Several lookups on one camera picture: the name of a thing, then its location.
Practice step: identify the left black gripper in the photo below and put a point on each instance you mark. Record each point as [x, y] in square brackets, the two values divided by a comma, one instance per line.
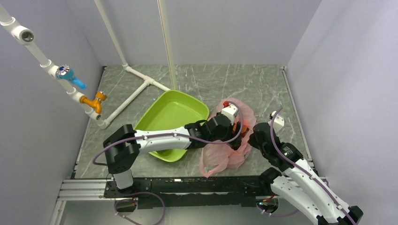
[230, 130]

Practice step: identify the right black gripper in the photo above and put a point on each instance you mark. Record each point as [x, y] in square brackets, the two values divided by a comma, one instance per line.
[251, 141]

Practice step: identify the pink plastic bag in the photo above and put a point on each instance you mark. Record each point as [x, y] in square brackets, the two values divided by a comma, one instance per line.
[216, 158]

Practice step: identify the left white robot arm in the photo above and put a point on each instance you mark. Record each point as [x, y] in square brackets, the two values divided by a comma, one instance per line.
[124, 146]

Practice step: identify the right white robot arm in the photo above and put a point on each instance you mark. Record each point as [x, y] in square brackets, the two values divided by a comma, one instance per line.
[292, 178]

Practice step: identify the green plastic tray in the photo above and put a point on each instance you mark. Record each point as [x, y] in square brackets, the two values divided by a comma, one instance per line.
[173, 109]

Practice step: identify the orange faucet tap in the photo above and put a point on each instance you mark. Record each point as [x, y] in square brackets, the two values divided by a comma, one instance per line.
[96, 103]

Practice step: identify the beige vertical pole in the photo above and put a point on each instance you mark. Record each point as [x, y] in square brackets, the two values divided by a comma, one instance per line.
[167, 41]

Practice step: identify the blue valve tap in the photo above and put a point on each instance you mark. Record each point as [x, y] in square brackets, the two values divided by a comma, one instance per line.
[65, 72]

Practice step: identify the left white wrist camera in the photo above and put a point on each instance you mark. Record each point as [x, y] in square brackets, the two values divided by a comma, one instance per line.
[230, 110]

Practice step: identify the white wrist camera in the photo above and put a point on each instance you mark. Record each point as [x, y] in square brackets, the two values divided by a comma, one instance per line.
[278, 122]
[230, 110]

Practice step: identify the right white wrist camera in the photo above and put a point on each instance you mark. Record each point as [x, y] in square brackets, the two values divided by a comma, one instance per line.
[278, 122]

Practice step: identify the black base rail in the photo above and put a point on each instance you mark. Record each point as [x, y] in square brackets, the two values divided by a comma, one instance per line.
[243, 191]

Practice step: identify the white PVC pipe frame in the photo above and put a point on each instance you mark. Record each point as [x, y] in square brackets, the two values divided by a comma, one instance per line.
[26, 37]

